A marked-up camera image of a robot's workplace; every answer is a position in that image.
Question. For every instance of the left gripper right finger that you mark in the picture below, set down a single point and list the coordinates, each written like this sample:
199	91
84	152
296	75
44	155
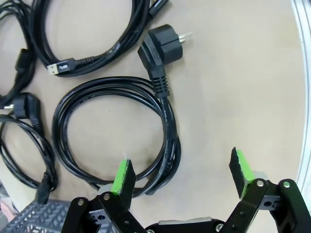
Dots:
240	170

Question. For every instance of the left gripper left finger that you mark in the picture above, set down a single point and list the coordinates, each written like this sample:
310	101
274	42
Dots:
124	179

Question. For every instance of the grey plastic lattice basket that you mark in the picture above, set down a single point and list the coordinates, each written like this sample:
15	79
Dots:
36	218

